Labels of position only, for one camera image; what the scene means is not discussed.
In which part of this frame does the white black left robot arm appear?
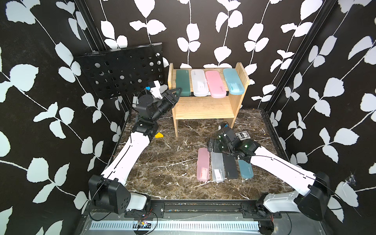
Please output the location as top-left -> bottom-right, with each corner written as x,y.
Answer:
88,88 -> 182,214

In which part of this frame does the white pencil case upper shelf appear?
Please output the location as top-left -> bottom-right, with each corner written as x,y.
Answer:
191,69 -> 210,97

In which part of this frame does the clear frosted pencil case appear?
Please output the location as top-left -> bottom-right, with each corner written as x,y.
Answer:
211,151 -> 225,183

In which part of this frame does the white perforated cable tray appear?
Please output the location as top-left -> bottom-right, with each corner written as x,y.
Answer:
89,220 -> 260,233

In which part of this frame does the dark grey pencil case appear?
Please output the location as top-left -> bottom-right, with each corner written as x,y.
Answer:
223,153 -> 239,179

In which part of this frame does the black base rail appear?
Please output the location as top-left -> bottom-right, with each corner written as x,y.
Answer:
118,200 -> 294,221

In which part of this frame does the light blue pencil case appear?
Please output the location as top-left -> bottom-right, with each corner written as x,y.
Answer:
223,68 -> 245,95

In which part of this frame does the black perforated music stand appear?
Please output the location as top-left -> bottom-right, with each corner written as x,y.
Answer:
74,42 -> 166,99

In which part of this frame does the yellow triangular block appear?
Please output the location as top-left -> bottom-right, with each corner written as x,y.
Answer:
155,132 -> 164,138

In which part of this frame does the wooden two-tier shelf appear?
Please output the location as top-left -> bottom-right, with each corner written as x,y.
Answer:
167,62 -> 251,137

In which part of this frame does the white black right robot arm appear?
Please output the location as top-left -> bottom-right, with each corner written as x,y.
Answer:
208,128 -> 333,221

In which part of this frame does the pink pencil case shelf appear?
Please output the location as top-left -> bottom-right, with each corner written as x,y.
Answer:
196,148 -> 210,182
205,70 -> 227,99

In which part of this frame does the small green circuit board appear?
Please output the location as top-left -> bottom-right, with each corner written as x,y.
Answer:
134,221 -> 152,230

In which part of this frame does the dark green pencil case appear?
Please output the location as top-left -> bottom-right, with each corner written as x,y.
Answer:
176,70 -> 191,97

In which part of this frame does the teal pencil case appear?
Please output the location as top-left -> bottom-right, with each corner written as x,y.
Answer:
238,160 -> 254,179

